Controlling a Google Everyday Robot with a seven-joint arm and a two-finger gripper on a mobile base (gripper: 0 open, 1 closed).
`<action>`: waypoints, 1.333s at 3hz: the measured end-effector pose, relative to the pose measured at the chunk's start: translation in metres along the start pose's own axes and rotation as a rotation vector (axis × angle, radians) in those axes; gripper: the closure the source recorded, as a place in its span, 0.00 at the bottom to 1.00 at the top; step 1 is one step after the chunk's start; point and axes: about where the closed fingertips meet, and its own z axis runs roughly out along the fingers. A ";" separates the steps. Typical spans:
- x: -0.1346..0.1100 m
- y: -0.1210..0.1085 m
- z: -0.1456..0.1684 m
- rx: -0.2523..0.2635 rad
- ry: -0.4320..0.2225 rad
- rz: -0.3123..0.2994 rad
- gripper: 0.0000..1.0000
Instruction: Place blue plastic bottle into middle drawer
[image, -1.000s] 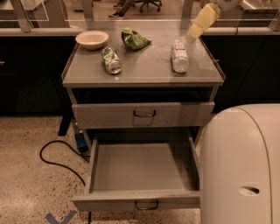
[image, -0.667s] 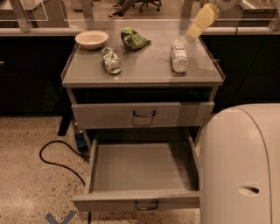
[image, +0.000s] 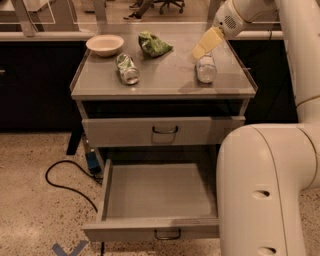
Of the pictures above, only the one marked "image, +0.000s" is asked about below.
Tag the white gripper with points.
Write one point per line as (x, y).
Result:
(226, 19)

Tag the clear plastic water bottle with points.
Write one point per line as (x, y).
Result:
(206, 69)

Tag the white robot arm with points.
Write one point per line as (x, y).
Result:
(262, 168)

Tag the grey drawer cabinet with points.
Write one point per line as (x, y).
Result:
(168, 87)

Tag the closed upper grey drawer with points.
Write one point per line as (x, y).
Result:
(121, 132)

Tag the open middle grey drawer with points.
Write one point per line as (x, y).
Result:
(155, 200)

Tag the black office chair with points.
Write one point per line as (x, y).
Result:
(167, 3)

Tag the green chip bag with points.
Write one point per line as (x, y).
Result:
(152, 45)

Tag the person in background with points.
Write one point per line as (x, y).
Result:
(139, 8)

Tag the green soda can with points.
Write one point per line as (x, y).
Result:
(129, 73)

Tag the white bowl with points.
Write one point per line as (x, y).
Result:
(105, 45)

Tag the blue power adapter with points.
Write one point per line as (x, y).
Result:
(92, 162)

